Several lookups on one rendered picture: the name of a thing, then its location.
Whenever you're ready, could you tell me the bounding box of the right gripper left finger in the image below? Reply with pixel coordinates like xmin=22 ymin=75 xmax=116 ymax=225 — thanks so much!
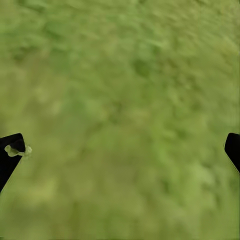
xmin=0 ymin=133 xmax=32 ymax=192

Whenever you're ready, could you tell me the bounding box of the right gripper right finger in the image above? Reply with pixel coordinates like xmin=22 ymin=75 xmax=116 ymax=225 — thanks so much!
xmin=224 ymin=132 xmax=240 ymax=172

